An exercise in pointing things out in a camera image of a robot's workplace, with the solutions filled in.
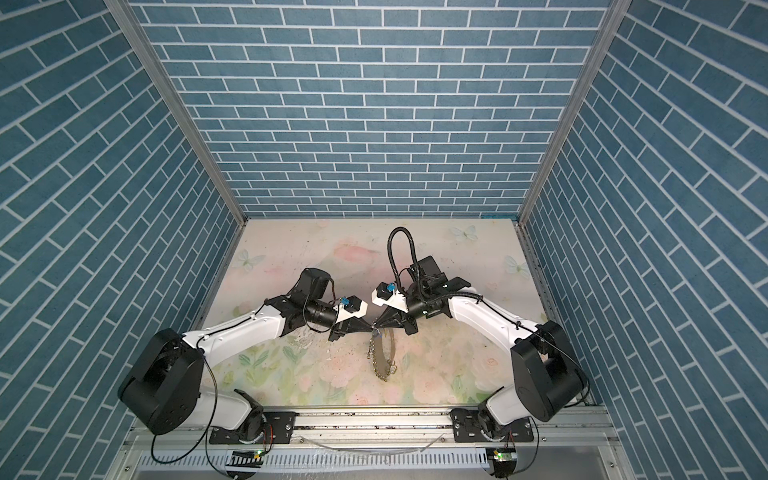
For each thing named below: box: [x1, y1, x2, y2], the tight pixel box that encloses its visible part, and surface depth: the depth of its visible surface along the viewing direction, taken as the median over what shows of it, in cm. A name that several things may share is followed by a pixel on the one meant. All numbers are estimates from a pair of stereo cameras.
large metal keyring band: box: [367, 327, 398, 382], surface depth 84 cm
